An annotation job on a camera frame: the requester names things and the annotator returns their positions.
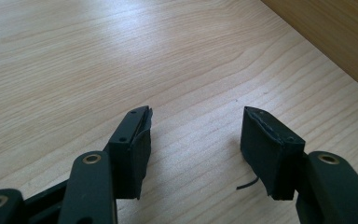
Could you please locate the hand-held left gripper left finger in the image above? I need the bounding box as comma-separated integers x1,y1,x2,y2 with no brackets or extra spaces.
103,105,154,201

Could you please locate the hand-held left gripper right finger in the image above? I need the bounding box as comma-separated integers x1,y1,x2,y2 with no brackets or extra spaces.
240,105,307,202

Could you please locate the thin black wire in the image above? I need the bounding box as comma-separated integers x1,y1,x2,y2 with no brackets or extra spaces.
236,176,261,191

